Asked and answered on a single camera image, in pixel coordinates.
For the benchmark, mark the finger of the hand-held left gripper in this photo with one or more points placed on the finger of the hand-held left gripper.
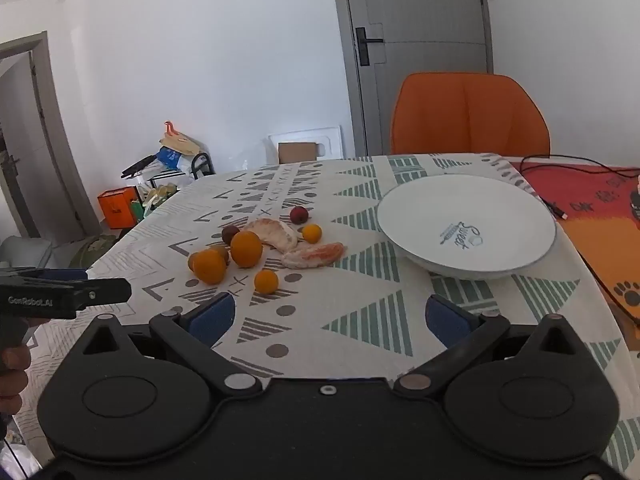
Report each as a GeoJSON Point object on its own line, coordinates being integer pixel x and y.
{"type": "Point", "coordinates": [105, 291]}
{"type": "Point", "coordinates": [45, 274]}

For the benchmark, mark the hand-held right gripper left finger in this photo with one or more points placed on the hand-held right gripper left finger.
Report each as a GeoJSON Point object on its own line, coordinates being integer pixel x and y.
{"type": "Point", "coordinates": [212, 317]}

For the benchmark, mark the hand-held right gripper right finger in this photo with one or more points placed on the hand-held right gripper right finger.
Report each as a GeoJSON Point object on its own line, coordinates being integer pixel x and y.
{"type": "Point", "coordinates": [447, 320]}

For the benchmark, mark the large orange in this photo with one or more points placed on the large orange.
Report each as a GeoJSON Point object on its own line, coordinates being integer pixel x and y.
{"type": "Point", "coordinates": [209, 266]}
{"type": "Point", "coordinates": [246, 249]}

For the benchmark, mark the small orange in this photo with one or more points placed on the small orange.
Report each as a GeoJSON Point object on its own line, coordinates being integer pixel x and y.
{"type": "Point", "coordinates": [266, 281]}
{"type": "Point", "coordinates": [312, 233]}

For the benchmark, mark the dark brown round fruit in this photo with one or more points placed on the dark brown round fruit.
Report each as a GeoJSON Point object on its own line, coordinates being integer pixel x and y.
{"type": "Point", "coordinates": [230, 233]}

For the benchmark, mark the white plate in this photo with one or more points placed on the white plate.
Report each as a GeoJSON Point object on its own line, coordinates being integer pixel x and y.
{"type": "Point", "coordinates": [465, 225]}

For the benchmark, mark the peeled pomelo segment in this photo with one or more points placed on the peeled pomelo segment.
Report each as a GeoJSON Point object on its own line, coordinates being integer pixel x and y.
{"type": "Point", "coordinates": [280, 235]}
{"type": "Point", "coordinates": [315, 255]}

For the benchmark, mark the person's left hand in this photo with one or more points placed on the person's left hand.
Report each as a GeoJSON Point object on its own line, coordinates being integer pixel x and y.
{"type": "Point", "coordinates": [12, 375]}

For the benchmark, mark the grey cushion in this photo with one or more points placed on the grey cushion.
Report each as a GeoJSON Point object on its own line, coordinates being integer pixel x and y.
{"type": "Point", "coordinates": [25, 252]}

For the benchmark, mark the olive green bag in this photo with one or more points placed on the olive green bag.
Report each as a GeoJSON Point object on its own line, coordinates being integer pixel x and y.
{"type": "Point", "coordinates": [90, 251]}

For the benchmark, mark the orange box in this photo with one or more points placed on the orange box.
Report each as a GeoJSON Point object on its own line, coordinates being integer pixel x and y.
{"type": "Point", "coordinates": [117, 207]}

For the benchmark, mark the long black object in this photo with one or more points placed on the long black object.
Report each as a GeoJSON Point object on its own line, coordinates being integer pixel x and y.
{"type": "Point", "coordinates": [137, 166]}

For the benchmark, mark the small red fruit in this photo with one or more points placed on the small red fruit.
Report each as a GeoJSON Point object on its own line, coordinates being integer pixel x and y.
{"type": "Point", "coordinates": [299, 214]}

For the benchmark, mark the blue white plastic bag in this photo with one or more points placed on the blue white plastic bag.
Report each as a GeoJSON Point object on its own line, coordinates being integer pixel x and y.
{"type": "Point", "coordinates": [168, 157]}

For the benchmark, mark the black folding cart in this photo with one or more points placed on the black folding cart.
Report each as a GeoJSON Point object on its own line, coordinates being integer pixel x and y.
{"type": "Point", "coordinates": [202, 166]}

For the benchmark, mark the brown paper bag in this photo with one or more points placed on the brown paper bag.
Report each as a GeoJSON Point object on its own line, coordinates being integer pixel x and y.
{"type": "Point", "coordinates": [177, 142]}

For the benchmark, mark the red-orange printed mat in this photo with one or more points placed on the red-orange printed mat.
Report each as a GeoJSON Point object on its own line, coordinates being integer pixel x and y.
{"type": "Point", "coordinates": [600, 240]}

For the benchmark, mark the cardboard box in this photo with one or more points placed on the cardboard box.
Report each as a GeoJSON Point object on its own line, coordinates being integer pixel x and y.
{"type": "Point", "coordinates": [298, 153]}

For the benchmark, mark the orange chair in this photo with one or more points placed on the orange chair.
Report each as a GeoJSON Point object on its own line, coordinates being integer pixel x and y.
{"type": "Point", "coordinates": [465, 115]}

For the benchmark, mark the white foam panel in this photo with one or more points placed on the white foam panel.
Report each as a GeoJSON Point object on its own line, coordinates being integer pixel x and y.
{"type": "Point", "coordinates": [330, 140]}

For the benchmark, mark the grey door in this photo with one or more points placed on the grey door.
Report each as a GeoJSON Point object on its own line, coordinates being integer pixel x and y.
{"type": "Point", "coordinates": [425, 35]}

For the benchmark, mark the grey doorway frame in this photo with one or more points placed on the grey doorway frame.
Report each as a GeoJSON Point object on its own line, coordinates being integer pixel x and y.
{"type": "Point", "coordinates": [47, 125]}

